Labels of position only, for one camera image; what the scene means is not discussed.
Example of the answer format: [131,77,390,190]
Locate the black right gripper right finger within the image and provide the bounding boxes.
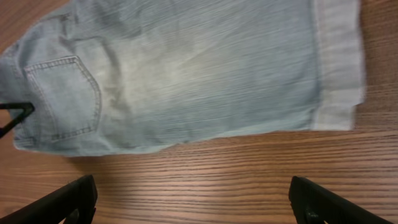
[289,176,392,224]

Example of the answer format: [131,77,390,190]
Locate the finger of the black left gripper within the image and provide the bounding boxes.
[1,102,35,138]

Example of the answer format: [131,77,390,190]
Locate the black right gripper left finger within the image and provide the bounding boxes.
[1,175,98,224]

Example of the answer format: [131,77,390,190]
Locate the light blue denim shorts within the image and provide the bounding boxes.
[1,0,366,156]

